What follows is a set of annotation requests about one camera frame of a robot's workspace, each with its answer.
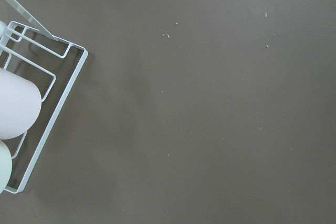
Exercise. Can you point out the pink cup on rack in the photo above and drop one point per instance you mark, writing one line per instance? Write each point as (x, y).
(20, 104)

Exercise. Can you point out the mint cup on rack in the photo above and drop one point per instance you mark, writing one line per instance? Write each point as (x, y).
(5, 165)

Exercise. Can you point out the white wire cup rack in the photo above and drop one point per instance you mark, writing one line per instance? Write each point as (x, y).
(32, 52)

